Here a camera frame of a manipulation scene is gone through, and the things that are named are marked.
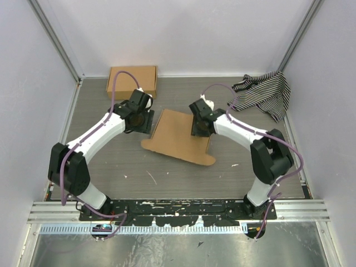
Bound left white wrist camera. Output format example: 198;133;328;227
138;87;154;110

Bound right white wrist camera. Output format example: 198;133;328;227
200;95;215;111

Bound brown cardboard box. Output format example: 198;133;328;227
106;66;157;100
141;109;216;166

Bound striped black white cloth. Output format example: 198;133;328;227
228;71;291;123

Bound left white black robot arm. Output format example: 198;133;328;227
48;88;155;221

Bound aluminium corner post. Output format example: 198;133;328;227
27;1;83;84
278;0;324;72

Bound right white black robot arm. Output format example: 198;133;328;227
189;98;294;220

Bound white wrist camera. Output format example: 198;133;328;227
138;87;154;110
200;95;215;111

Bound white slotted cable duct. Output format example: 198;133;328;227
39;223;248;235

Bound folded brown cardboard box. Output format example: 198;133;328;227
106;66;157;100

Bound left aluminium corner post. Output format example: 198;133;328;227
27;1;83;84

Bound aluminium front rail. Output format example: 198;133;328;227
28;199;330;223

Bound right aluminium corner post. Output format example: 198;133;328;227
278;0;324;72

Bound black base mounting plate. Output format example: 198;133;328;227
78;198;278;226

